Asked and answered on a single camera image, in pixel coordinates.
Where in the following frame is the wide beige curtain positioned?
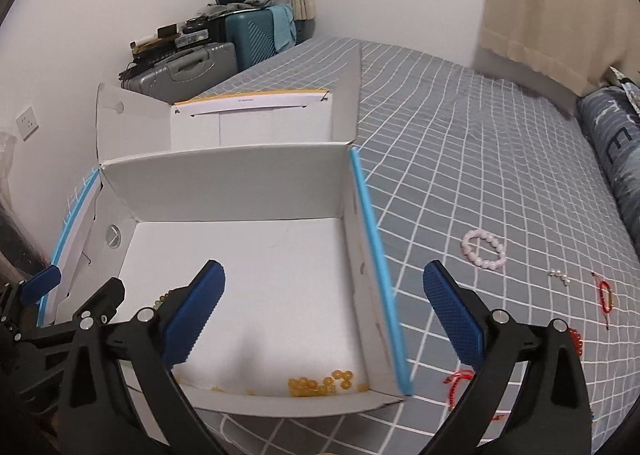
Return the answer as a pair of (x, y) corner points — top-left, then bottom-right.
(474, 0), (640, 106)

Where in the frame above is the blue cloth bundle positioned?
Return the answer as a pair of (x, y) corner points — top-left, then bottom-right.
(224, 5), (297, 72)

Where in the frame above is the pink bead bracelet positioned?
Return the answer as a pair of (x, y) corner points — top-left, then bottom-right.
(461, 229), (509, 269)

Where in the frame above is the cardboard box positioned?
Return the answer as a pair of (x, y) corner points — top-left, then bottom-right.
(37, 45), (416, 421)

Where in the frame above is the red cord bracelet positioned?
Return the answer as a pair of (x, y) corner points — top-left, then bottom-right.
(444, 369), (476, 411)

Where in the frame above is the patterned quilt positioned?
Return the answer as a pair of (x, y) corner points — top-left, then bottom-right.
(606, 66), (640, 112)

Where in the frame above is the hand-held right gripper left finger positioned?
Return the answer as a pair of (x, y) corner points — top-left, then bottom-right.
(56, 260), (227, 455)

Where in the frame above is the red string bracelet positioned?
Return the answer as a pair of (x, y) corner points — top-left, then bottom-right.
(592, 272), (617, 331)

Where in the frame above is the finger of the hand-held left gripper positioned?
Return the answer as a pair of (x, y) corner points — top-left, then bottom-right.
(0, 265), (62, 331)

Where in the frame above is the grey checked bedsheet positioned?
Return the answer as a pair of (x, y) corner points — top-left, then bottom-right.
(190, 37), (640, 455)

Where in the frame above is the silver hard suitcase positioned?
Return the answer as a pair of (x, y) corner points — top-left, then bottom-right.
(119, 42), (239, 106)

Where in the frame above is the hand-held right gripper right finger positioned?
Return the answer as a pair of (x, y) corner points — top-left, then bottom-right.
(422, 260), (594, 455)

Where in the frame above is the blue-grey printed pillow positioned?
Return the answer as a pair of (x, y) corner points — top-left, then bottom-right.
(576, 85), (640, 258)

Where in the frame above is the dark clutter pile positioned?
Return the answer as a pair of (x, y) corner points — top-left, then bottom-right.
(130, 21), (209, 58)

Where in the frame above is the light blue cloth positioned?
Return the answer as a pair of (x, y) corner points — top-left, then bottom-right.
(269, 5), (297, 52)

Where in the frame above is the yellow bead bracelet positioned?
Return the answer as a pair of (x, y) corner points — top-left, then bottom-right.
(210, 369), (372, 398)

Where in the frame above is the white wall socket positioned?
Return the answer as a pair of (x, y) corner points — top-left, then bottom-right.
(15, 106), (40, 141)

